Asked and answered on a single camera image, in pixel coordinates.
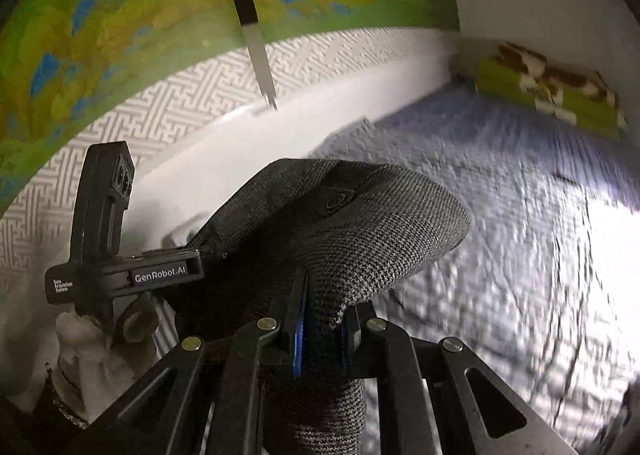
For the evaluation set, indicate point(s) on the green yellow wall poster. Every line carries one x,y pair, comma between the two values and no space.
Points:
125,35

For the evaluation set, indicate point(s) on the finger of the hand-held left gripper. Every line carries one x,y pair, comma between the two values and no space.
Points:
172,251

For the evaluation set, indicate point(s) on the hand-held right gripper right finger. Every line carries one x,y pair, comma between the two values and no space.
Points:
346,345

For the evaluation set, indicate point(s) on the striped bed sheet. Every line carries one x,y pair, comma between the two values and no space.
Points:
500,235

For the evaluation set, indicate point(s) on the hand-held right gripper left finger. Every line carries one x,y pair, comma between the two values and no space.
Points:
299,342

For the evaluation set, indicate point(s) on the person's left hand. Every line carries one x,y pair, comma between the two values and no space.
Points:
90,360

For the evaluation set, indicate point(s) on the dark grey knit pants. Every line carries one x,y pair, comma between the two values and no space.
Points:
350,235

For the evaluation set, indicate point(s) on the person's left forearm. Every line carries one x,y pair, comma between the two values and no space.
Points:
35,420

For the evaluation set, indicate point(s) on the green pillow with brown print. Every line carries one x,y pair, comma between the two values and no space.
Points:
550,90

